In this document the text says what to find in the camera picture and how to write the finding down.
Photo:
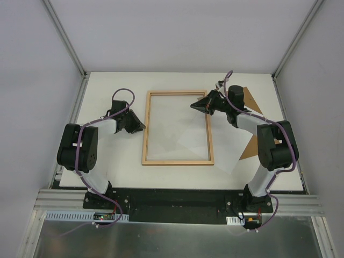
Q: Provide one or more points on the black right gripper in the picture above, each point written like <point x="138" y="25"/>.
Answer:
<point x="211" y="102"/>

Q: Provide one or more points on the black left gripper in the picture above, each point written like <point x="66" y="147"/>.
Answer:
<point x="130" y="121"/>

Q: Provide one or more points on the wooden picture frame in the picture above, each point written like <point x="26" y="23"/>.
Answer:
<point x="175" y="163"/>

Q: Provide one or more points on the clear acrylic sheet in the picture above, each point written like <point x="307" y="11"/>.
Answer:
<point x="176" y="132"/>

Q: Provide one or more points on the white photo paper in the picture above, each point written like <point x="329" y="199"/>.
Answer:
<point x="228" y="142"/>

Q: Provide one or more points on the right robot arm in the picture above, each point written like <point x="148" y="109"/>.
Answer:
<point x="276" y="145"/>

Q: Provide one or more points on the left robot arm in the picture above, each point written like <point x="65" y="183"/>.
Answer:
<point x="78" y="148"/>

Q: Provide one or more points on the brown backing board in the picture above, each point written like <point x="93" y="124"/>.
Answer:
<point x="252" y="146"/>

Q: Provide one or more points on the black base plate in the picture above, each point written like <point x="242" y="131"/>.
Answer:
<point x="172" y="205"/>

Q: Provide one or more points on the left white cable duct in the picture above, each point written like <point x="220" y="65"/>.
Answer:
<point x="89" y="216"/>

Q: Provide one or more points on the white cable duct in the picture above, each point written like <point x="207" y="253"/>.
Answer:
<point x="235" y="221"/>
<point x="89" y="216"/>

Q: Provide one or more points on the right white cable duct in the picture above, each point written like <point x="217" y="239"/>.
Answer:
<point x="235" y="221"/>

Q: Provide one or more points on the aluminium front rail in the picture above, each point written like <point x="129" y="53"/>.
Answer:
<point x="284" y="204"/>

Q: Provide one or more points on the left aluminium corner post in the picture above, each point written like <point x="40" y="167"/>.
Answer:
<point x="63" y="36"/>

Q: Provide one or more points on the aluminium corner post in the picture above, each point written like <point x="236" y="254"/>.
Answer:
<point x="315" y="8"/>
<point x="63" y="36"/>

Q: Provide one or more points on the right aluminium corner post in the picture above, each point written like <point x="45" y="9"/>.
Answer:
<point x="315" y="8"/>

